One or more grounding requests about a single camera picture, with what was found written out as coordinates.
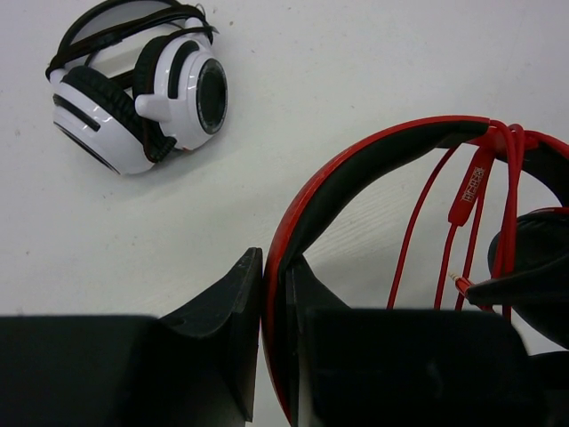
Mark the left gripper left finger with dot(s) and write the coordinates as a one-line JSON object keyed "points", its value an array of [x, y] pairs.
{"points": [[193, 367]]}

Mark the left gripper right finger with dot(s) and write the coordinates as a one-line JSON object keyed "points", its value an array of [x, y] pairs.
{"points": [[369, 367]]}

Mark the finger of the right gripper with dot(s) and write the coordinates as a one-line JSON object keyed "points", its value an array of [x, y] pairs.
{"points": [[539, 296]]}

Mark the red black headphones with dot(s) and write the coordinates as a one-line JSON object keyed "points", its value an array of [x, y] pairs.
{"points": [[534, 228]]}

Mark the white black headphones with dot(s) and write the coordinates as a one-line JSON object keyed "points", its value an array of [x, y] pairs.
{"points": [[175, 97]]}

